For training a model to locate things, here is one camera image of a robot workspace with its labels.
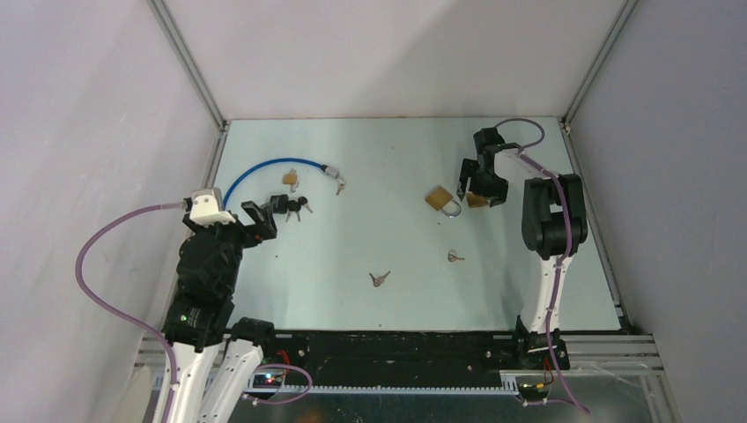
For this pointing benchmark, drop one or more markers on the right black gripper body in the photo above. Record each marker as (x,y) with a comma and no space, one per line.
(482,183)

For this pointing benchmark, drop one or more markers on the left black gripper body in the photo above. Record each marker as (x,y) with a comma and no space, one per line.
(249,235)

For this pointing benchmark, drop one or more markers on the silver key pair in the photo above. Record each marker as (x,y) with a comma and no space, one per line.
(378,280)

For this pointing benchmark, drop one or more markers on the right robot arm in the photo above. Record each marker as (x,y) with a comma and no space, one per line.
(553,226)

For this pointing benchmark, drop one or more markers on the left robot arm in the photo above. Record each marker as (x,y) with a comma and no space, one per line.
(211,360)

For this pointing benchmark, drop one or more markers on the black padlock with keys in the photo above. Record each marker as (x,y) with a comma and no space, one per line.
(290,207)

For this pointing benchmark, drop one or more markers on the small brass padlock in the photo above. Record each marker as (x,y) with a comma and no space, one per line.
(291,180)

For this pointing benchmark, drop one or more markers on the large brass padlock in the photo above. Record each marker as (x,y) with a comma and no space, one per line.
(441,200)

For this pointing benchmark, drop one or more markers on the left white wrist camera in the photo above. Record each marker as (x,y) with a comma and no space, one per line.
(207,208)

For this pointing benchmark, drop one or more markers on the key on ring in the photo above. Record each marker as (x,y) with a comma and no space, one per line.
(452,257)

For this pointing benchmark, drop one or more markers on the keys on cable lock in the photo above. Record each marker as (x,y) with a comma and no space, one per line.
(340,186)

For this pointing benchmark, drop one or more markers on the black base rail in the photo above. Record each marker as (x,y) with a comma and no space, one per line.
(413,359)

